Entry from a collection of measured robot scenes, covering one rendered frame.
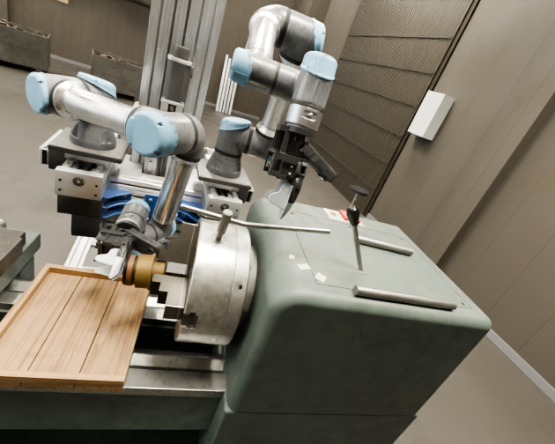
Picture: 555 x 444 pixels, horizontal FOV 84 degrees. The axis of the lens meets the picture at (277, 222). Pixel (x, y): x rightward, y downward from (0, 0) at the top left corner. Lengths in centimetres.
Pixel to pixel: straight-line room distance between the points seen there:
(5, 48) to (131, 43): 320
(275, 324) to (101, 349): 46
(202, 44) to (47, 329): 108
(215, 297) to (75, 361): 38
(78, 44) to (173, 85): 915
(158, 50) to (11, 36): 677
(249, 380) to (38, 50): 770
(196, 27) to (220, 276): 99
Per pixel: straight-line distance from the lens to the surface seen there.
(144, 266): 81
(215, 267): 70
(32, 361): 93
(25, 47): 808
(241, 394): 84
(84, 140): 129
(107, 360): 91
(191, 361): 95
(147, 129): 86
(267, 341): 70
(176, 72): 132
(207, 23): 140
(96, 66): 766
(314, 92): 69
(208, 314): 72
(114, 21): 1025
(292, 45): 115
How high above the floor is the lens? 161
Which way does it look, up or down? 25 degrees down
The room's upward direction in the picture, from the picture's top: 21 degrees clockwise
